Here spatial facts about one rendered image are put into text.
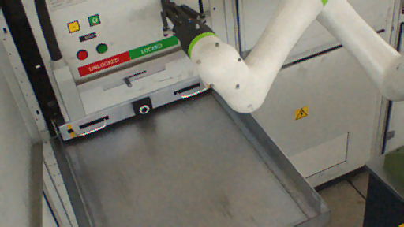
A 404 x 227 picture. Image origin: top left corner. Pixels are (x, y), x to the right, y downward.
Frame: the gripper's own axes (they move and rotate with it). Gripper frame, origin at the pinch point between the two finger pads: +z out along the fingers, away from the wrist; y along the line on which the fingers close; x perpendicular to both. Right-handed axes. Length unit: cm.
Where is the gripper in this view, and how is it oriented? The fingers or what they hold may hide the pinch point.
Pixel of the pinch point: (167, 5)
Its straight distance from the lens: 162.2
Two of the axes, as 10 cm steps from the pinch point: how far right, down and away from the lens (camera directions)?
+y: 9.1, -3.4, 2.5
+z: -4.1, -5.6, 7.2
